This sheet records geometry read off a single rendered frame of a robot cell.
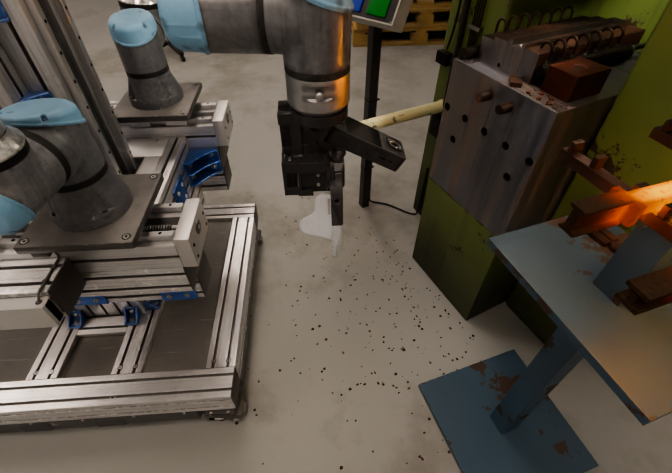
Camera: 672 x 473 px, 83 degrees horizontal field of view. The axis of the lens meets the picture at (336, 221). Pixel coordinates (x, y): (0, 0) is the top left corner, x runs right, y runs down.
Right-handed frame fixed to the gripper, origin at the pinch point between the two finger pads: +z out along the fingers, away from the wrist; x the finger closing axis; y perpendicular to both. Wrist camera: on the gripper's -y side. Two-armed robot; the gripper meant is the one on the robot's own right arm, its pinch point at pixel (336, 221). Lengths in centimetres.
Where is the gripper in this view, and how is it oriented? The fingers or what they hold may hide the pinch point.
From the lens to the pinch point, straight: 60.4
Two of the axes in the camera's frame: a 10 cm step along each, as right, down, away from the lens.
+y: -10.0, 0.5, -0.5
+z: 0.0, 7.2, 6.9
